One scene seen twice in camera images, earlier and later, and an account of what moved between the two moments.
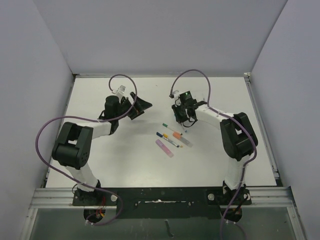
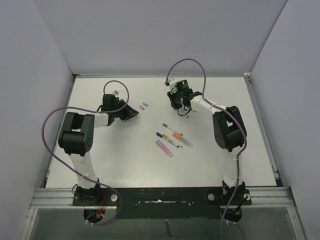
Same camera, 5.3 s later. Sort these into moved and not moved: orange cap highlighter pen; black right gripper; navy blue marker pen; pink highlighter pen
Moved: black right gripper
Not moved: navy blue marker pen; pink highlighter pen; orange cap highlighter pen
